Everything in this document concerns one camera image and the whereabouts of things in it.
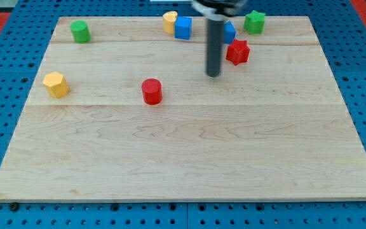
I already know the yellow hexagon block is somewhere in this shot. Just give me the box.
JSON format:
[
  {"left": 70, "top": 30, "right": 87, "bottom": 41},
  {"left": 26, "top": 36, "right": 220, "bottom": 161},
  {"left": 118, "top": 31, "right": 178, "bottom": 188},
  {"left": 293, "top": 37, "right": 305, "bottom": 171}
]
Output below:
[{"left": 43, "top": 72, "right": 70, "bottom": 99}]

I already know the green star block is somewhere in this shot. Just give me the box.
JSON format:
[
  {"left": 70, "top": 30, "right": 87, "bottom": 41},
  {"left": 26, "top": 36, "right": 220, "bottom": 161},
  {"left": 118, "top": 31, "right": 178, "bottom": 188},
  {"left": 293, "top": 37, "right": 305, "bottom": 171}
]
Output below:
[{"left": 243, "top": 10, "right": 266, "bottom": 34}]

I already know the red cylinder block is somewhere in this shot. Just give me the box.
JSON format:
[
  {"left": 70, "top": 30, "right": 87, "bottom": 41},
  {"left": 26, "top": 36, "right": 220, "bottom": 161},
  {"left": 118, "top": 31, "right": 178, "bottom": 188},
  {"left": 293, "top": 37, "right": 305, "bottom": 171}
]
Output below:
[{"left": 141, "top": 78, "right": 163, "bottom": 105}]

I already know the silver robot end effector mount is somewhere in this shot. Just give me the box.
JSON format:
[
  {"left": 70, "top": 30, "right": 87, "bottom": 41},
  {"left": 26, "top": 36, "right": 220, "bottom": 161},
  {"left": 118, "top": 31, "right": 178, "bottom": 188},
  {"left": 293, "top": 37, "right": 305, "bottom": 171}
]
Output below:
[{"left": 191, "top": 0, "right": 247, "bottom": 21}]

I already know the light wooden board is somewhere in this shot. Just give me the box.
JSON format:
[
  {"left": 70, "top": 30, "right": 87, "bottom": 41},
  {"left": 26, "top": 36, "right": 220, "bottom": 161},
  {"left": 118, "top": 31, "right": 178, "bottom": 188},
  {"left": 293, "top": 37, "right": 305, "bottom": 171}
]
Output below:
[{"left": 0, "top": 16, "right": 366, "bottom": 203}]

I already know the blue cube block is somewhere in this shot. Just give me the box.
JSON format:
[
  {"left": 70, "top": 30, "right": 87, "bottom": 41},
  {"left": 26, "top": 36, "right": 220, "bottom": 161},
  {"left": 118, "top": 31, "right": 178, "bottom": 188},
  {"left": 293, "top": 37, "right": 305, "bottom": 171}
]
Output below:
[{"left": 175, "top": 17, "right": 193, "bottom": 40}]

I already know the yellow heart block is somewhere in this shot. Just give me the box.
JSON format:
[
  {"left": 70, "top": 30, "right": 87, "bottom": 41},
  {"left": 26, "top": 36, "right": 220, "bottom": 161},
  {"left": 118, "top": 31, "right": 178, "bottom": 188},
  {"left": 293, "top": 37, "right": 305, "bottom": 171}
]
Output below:
[{"left": 162, "top": 11, "right": 178, "bottom": 34}]

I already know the red star block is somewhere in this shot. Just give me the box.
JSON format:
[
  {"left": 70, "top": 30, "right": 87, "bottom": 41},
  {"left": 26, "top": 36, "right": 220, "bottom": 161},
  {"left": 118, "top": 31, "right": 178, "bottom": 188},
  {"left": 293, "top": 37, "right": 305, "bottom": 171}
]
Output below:
[{"left": 226, "top": 39, "right": 250, "bottom": 66}]

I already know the blue block behind rod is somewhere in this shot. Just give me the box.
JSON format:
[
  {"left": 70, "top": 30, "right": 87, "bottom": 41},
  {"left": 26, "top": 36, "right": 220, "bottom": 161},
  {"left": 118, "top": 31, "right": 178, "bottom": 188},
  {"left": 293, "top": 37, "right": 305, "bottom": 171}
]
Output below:
[{"left": 224, "top": 21, "right": 236, "bottom": 45}]

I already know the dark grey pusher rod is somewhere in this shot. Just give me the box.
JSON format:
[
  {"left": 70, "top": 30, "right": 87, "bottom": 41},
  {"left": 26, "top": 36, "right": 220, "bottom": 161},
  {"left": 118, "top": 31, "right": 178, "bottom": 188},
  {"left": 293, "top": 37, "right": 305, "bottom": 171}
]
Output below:
[{"left": 206, "top": 19, "right": 224, "bottom": 77}]

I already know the green cylinder block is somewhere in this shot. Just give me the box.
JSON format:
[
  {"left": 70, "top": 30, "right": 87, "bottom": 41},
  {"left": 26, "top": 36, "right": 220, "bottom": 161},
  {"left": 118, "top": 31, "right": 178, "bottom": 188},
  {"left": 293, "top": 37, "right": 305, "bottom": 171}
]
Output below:
[{"left": 70, "top": 20, "right": 91, "bottom": 43}]

